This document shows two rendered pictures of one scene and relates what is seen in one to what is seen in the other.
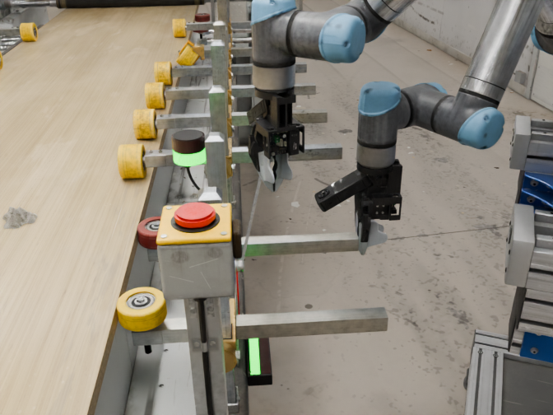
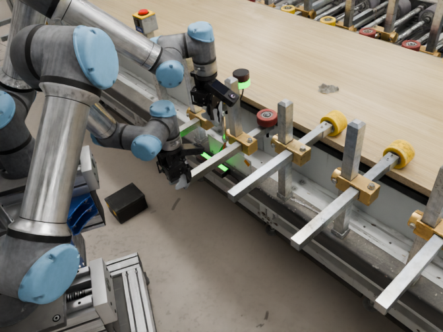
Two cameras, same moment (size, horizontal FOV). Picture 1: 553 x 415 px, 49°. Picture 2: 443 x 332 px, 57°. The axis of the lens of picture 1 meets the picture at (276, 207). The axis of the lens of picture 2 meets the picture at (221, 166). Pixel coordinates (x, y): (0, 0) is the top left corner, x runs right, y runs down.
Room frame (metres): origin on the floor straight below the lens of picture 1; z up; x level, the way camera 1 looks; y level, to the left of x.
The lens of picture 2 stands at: (2.02, -0.62, 1.83)
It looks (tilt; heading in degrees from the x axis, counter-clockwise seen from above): 42 degrees down; 147
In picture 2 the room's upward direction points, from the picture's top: 8 degrees counter-clockwise
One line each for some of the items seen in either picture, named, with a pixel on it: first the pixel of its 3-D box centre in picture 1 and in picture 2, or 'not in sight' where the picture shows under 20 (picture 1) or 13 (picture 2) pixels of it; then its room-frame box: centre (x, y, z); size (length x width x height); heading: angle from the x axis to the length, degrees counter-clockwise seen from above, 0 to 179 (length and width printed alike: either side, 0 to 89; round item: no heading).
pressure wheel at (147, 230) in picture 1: (160, 247); (267, 125); (1.05, 0.24, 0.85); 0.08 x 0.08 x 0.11
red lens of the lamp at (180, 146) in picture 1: (188, 141); (240, 75); (1.02, 0.16, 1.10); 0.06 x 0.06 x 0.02
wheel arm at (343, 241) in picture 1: (253, 247); (231, 151); (1.06, 0.05, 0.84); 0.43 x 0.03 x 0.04; 93
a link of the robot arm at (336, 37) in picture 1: (331, 34); (169, 50); (1.00, -0.09, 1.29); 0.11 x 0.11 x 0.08; 58
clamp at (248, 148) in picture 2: not in sight; (240, 139); (1.04, 0.11, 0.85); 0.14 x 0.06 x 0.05; 3
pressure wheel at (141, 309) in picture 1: (144, 325); not in sight; (0.80, 0.23, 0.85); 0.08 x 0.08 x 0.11
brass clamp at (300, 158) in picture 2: (221, 158); (290, 148); (1.29, 0.13, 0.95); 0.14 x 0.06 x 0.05; 3
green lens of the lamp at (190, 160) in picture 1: (189, 154); (241, 81); (1.02, 0.16, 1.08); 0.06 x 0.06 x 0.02
